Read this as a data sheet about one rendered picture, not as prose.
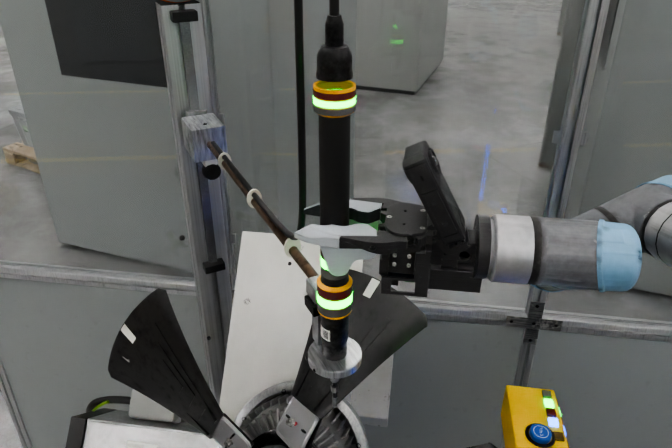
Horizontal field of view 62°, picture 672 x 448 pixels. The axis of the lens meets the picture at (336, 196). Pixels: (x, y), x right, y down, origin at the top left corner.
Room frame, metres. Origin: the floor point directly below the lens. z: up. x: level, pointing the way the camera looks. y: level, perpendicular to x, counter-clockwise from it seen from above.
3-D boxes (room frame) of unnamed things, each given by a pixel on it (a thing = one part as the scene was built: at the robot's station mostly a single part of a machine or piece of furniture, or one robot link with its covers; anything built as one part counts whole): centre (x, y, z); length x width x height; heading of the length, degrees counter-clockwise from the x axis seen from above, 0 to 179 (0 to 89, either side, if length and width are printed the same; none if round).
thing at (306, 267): (0.83, 0.14, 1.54); 0.54 x 0.01 x 0.01; 26
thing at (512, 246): (0.53, -0.19, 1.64); 0.08 x 0.05 x 0.08; 171
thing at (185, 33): (1.16, 0.30, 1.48); 0.05 x 0.03 x 0.62; 116
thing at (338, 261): (0.52, 0.00, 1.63); 0.09 x 0.03 x 0.06; 93
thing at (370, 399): (1.11, 0.03, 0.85); 0.36 x 0.24 x 0.03; 81
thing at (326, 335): (0.55, 0.00, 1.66); 0.04 x 0.04 x 0.46
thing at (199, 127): (1.11, 0.28, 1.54); 0.10 x 0.07 x 0.09; 26
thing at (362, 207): (0.59, -0.01, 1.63); 0.09 x 0.03 x 0.06; 70
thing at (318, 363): (0.56, 0.01, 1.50); 0.09 x 0.07 x 0.10; 26
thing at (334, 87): (0.55, 0.00, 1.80); 0.04 x 0.04 x 0.03
